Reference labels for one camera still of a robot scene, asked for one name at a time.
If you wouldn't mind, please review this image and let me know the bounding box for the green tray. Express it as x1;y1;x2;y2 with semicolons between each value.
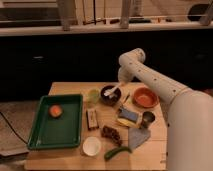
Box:
27;94;83;150

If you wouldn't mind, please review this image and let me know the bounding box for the white small bowl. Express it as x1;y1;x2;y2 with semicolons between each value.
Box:
83;137;101;156

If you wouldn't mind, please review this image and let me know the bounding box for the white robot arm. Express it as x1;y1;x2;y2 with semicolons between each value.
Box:
118;48;213;171

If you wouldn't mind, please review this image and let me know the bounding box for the blue yellow sponge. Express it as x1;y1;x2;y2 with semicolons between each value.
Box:
117;107;140;128

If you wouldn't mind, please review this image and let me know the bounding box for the dark rectangular box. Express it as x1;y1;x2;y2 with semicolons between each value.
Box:
86;109;99;130

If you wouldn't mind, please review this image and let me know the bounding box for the green cucumber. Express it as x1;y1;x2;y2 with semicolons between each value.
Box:
104;146;132;161

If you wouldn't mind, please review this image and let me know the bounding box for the white brush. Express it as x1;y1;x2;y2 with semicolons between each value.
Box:
104;82;124;96

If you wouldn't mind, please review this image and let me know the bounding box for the light green cup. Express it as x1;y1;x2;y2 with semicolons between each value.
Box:
88;89;100;104

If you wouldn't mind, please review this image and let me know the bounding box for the dark grapes bunch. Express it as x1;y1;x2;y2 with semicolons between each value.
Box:
101;126;122;146

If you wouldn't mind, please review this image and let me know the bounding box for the metal cup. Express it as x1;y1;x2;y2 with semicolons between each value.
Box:
141;111;155;129

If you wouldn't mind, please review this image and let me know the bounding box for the grey cloth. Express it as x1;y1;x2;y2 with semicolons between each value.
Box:
128;128;151;150

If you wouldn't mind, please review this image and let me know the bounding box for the orange fruit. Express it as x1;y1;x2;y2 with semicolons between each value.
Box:
49;105;63;118

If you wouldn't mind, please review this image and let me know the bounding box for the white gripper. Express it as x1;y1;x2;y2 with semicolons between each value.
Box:
118;67;134;83

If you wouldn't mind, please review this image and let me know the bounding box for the black cable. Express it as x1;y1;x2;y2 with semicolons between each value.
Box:
0;111;29;145

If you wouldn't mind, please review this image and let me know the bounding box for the purple bowl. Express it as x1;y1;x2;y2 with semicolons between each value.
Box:
100;85;121;106

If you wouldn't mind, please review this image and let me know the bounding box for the orange bowl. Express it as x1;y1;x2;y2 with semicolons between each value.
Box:
132;87;159;108

